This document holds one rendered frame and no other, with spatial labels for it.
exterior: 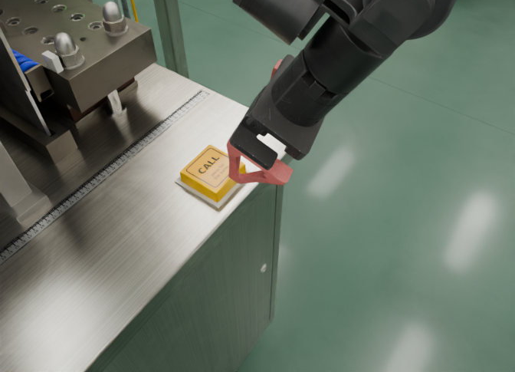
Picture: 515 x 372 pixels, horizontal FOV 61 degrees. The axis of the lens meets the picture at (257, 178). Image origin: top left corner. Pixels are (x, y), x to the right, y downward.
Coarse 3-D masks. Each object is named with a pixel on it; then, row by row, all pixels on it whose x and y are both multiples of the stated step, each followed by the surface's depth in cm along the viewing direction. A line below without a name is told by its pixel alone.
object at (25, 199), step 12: (0, 144) 55; (0, 156) 56; (0, 168) 57; (12, 168) 58; (0, 180) 58; (12, 180) 59; (24, 180) 61; (0, 192) 59; (12, 192) 60; (24, 192) 62; (36, 192) 63; (0, 204) 61; (12, 204) 61; (24, 204) 61; (36, 204) 62; (12, 216) 60; (24, 216) 61
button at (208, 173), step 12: (204, 156) 65; (216, 156) 65; (192, 168) 64; (204, 168) 64; (216, 168) 64; (228, 168) 64; (240, 168) 64; (192, 180) 63; (204, 180) 62; (216, 180) 62; (228, 180) 63; (204, 192) 63; (216, 192) 61
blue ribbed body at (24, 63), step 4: (16, 52) 63; (16, 56) 62; (20, 56) 62; (24, 56) 63; (20, 60) 61; (24, 60) 61; (28, 60) 62; (32, 60) 63; (20, 64) 61; (24, 64) 60; (28, 64) 61; (32, 64) 61; (36, 64) 61; (24, 68) 60; (28, 68) 61
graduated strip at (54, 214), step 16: (192, 96) 78; (176, 112) 75; (160, 128) 73; (144, 144) 70; (112, 160) 68; (128, 160) 68; (96, 176) 66; (80, 192) 64; (64, 208) 62; (32, 224) 61; (48, 224) 61; (16, 240) 59; (0, 256) 57
